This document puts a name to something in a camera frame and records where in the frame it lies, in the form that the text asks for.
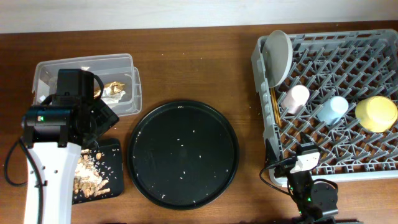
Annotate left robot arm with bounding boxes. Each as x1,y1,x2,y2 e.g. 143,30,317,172
18,69,119,223

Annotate pink plastic cup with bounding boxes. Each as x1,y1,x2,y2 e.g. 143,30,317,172
281,85,310,114

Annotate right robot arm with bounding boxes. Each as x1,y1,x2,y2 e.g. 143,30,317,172
286,142,338,224

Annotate grey dishwasher rack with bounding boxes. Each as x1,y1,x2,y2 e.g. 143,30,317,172
251,29,397,182

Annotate black rectangular bin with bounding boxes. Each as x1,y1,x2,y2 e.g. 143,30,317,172
72,138,124,204

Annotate food scraps with rice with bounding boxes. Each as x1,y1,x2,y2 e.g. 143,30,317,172
73,149,111,198

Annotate grey plate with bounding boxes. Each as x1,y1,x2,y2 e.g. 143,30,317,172
262,30,293,87

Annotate clear plastic waste container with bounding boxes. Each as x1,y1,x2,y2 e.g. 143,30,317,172
32,54,142,116

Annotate gold coffee sachet wrapper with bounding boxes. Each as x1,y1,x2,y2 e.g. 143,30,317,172
94,82,125,98

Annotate wooden chopstick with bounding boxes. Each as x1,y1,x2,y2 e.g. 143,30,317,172
272,87,283,128
269,86,280,128

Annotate round black serving tray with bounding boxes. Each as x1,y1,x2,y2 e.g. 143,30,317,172
126,100,239,210

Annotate yellow plastic bowl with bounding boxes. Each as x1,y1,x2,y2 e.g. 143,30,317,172
355,96,397,133

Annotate white tissue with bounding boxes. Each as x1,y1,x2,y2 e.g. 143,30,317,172
101,88,126,108

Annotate light blue plastic cup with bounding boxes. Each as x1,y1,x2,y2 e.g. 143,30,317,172
317,96,349,126

